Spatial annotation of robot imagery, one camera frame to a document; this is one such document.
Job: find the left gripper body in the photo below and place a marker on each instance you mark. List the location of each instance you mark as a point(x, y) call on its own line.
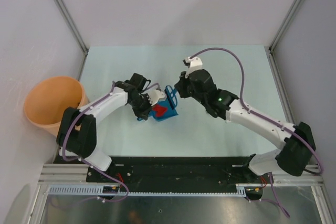
point(141, 105)

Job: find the small red paper scrap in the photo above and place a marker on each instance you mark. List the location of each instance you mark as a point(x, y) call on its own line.
point(159, 110)

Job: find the blue plastic dustpan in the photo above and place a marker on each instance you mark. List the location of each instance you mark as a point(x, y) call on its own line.
point(169, 113)

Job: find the blue hand brush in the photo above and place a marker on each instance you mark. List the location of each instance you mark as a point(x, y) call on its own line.
point(171, 96)

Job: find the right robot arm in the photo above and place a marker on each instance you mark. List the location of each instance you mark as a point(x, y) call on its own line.
point(294, 143)

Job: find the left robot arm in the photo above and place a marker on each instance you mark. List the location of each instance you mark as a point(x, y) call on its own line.
point(77, 135)

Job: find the orange plastic bucket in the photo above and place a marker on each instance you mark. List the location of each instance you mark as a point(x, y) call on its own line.
point(47, 101)

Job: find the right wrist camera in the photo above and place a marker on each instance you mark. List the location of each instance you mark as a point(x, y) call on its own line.
point(193, 64)

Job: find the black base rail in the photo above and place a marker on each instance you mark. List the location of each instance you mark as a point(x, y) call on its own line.
point(183, 174)

